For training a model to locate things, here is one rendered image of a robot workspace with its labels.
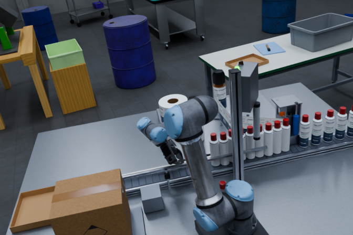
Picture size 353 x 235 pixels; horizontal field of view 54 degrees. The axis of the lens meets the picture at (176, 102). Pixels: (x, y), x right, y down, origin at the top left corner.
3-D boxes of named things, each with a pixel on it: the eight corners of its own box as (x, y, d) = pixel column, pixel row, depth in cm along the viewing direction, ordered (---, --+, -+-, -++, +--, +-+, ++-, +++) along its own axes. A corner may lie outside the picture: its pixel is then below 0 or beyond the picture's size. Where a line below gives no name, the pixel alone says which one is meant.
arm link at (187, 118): (240, 222, 141) (203, 97, 131) (211, 241, 136) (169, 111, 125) (224, 212, 152) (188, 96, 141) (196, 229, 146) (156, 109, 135)
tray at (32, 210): (75, 186, 201) (73, 181, 199) (72, 220, 178) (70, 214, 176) (22, 198, 197) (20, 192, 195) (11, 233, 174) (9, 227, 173)
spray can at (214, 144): (218, 160, 199) (216, 130, 189) (221, 166, 194) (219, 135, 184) (209, 162, 198) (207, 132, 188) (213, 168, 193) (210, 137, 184)
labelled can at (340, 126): (340, 135, 206) (344, 104, 197) (345, 139, 202) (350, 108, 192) (332, 136, 206) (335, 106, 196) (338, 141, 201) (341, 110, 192)
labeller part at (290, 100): (293, 95, 203) (293, 94, 202) (302, 104, 193) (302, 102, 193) (271, 99, 201) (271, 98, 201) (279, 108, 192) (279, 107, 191)
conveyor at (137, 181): (351, 136, 211) (351, 130, 209) (360, 143, 203) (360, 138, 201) (78, 194, 193) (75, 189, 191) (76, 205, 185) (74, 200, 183)
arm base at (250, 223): (249, 206, 164) (250, 192, 158) (262, 233, 151) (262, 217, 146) (219, 213, 162) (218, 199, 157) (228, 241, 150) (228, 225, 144)
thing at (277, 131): (278, 148, 202) (279, 118, 192) (282, 153, 197) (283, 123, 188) (270, 150, 201) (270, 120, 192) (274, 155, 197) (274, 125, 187)
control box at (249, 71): (258, 96, 175) (258, 62, 166) (250, 113, 162) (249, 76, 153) (239, 95, 180) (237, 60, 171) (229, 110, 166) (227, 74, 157)
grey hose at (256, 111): (258, 135, 182) (258, 100, 172) (261, 139, 179) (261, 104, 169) (252, 137, 181) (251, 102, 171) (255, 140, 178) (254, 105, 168)
